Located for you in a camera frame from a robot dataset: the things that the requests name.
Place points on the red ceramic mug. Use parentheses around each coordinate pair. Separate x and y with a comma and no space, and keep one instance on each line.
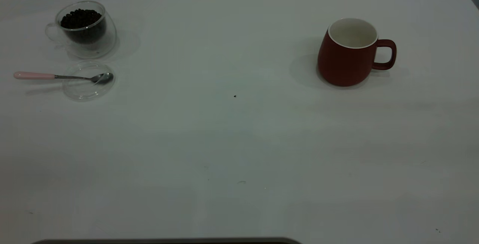
(344,64)

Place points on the clear glass cup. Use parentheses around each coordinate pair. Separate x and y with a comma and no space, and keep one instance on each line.
(106,43)

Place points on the coffee beans pile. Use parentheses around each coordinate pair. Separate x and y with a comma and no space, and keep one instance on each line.
(81,19)

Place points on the clear round glass dish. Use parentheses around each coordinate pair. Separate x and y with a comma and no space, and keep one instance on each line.
(88,91)

